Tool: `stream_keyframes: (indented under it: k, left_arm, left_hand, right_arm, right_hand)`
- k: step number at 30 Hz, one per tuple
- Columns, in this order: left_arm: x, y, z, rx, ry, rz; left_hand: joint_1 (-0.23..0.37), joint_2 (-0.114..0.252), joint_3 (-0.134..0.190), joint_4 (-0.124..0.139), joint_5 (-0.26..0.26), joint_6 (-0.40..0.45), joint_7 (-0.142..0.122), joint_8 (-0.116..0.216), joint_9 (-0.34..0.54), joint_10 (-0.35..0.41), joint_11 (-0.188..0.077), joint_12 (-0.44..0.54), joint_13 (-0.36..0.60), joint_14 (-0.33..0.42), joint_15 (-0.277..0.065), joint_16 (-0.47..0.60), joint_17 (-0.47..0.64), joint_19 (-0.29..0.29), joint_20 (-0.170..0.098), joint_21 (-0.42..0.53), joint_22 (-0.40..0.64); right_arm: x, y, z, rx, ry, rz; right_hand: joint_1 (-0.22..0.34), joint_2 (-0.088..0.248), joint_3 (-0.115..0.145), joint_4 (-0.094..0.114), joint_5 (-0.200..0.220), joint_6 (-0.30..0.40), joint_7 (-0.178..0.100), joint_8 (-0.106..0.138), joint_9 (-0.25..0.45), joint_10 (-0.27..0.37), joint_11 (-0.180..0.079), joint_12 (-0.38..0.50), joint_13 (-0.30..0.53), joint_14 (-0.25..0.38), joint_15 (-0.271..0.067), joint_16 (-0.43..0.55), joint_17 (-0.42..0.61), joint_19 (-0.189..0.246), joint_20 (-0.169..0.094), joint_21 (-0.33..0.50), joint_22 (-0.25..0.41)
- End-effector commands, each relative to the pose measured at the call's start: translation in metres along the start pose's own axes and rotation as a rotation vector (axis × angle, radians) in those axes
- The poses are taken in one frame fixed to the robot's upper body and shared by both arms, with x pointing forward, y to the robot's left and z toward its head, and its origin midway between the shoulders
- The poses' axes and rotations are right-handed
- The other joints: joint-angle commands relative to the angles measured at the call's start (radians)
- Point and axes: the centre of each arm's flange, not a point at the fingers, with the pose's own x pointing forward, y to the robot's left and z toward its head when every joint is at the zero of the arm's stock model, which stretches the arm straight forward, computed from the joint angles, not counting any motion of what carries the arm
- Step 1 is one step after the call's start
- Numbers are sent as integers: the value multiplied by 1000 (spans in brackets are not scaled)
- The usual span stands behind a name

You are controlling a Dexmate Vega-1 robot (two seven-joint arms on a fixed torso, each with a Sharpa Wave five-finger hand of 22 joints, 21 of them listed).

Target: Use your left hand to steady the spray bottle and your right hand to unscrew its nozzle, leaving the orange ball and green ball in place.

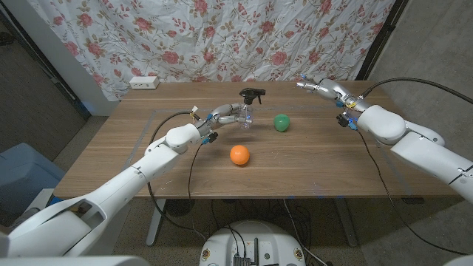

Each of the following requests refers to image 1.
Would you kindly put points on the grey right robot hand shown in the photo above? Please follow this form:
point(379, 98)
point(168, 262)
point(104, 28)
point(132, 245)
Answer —
point(332, 89)

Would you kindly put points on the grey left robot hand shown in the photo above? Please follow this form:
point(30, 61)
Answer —
point(221, 112)

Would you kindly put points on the clear spray bottle body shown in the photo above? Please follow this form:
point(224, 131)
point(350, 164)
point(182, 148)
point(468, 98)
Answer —
point(247, 125)

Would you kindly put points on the black spray nozzle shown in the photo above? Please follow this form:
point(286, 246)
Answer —
point(250, 94)

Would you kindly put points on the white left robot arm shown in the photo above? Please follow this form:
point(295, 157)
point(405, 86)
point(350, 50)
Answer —
point(111, 192)

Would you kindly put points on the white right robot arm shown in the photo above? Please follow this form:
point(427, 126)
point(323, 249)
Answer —
point(425, 155)

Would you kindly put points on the orange ball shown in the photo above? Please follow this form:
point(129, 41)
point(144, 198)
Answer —
point(239, 154)

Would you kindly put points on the green ball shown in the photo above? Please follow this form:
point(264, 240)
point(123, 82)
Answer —
point(281, 122)

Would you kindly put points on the black backdrop stand pole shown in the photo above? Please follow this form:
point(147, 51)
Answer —
point(382, 33)

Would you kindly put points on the floral rose print backdrop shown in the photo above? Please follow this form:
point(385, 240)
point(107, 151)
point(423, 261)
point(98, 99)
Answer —
point(207, 37)

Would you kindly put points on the white power strip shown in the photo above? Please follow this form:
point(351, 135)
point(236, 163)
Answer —
point(144, 82)

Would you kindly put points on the black round floor object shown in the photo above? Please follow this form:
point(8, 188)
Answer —
point(179, 207)

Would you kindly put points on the white table leg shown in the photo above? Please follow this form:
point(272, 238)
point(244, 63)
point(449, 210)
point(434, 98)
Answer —
point(155, 221)
point(347, 225)

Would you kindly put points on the white robot torso base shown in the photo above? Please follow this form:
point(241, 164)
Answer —
point(266, 240)

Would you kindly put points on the white room pillar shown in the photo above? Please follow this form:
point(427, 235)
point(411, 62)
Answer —
point(63, 59)

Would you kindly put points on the blue grey storage bin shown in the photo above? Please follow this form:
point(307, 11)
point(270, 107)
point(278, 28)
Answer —
point(26, 173)

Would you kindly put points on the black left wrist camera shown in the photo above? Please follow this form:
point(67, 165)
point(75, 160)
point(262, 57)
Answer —
point(211, 137)

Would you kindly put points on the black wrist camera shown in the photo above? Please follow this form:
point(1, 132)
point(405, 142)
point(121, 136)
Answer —
point(343, 120)
point(211, 137)

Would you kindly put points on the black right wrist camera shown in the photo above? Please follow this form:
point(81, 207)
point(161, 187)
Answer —
point(343, 120)

